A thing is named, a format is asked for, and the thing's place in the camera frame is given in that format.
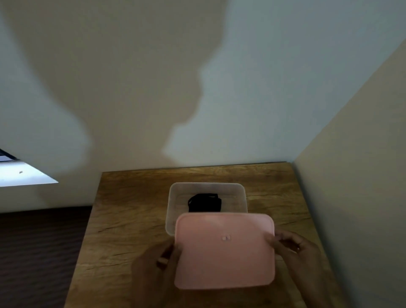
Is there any person's left hand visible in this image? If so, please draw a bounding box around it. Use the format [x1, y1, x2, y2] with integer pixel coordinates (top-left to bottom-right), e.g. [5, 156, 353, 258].
[131, 244, 182, 300]

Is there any pink plastic container lid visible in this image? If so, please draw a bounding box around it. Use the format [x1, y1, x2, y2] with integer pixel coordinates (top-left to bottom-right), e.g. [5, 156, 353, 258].
[174, 212, 276, 290]

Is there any wooden table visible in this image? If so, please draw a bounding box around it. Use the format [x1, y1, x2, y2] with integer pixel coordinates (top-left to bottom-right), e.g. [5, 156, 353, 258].
[64, 162, 349, 308]

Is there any black cloth item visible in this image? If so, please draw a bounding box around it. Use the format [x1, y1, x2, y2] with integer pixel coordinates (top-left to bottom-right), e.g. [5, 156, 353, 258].
[187, 193, 222, 213]

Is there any white window sill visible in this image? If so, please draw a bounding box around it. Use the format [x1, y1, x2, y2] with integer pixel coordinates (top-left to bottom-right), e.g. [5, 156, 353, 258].
[0, 148, 59, 188]

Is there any person's right forearm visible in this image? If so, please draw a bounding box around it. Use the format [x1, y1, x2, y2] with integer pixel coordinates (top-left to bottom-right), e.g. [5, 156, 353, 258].
[295, 273, 335, 308]

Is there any clear plastic container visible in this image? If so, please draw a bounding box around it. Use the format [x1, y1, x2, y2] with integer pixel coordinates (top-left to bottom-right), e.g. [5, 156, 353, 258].
[165, 182, 248, 236]

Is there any person's right hand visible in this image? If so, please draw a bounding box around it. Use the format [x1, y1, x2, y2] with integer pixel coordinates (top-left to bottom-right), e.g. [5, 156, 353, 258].
[265, 229, 325, 287]

